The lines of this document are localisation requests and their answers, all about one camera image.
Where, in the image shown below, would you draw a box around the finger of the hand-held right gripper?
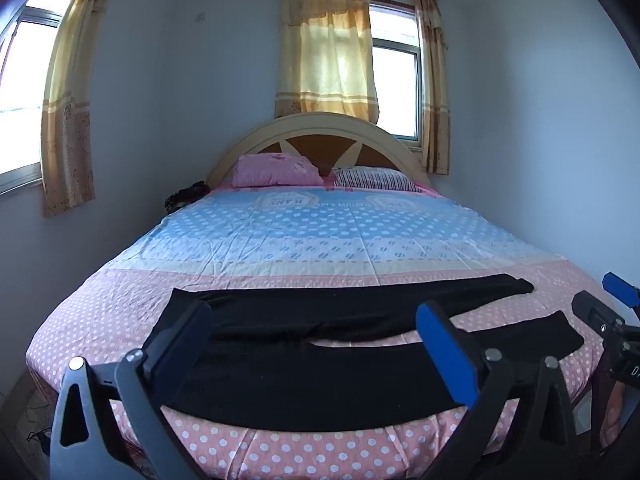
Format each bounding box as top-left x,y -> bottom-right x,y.
571,290 -> 628,335
602,272 -> 640,309

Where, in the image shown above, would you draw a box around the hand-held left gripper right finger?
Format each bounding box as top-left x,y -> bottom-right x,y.
415,301 -> 583,480

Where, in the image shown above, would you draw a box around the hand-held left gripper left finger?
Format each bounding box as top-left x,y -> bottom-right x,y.
48,301 -> 213,480

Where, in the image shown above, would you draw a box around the black pants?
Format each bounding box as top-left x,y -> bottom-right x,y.
145,274 -> 585,433

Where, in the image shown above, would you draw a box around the black bag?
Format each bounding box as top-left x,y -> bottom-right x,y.
165,181 -> 210,213

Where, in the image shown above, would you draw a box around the bed with polka dot sheet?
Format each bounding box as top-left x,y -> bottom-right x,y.
25,180 -> 608,480

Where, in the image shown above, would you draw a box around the striped pillow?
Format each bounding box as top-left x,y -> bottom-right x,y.
332,167 -> 418,193

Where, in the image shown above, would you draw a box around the pink pillow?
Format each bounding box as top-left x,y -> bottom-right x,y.
232,154 -> 325,188

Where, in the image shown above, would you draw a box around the cream arched wooden headboard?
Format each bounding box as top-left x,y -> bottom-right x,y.
206,112 -> 432,188

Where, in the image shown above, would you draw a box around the long yellow patterned curtain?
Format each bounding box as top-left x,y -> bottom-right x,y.
41,0 -> 126,218

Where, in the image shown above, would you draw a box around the window behind headboard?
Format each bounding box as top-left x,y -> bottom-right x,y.
369,2 -> 423,148

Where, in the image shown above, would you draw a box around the narrow yellow curtain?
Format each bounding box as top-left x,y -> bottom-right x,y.
413,0 -> 451,176

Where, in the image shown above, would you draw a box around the large side window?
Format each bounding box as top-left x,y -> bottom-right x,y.
0,0 -> 91,193

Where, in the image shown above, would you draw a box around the wide yellow curtain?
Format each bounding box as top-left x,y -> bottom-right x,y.
274,0 -> 381,126

